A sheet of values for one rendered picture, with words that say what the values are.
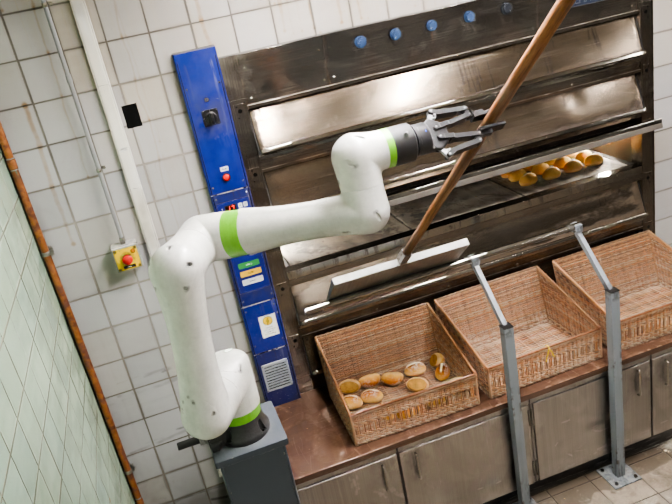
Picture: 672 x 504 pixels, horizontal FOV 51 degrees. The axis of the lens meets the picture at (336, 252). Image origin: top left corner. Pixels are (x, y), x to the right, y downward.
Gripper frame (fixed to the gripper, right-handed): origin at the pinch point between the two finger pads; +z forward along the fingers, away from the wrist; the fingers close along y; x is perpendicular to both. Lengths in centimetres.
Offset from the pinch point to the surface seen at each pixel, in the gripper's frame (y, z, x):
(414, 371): 33, 10, -165
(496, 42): -78, 75, -95
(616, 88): -52, 134, -115
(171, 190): -58, -71, -114
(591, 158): -35, 131, -151
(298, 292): -14, -30, -153
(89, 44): -102, -85, -75
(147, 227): -49, -84, -121
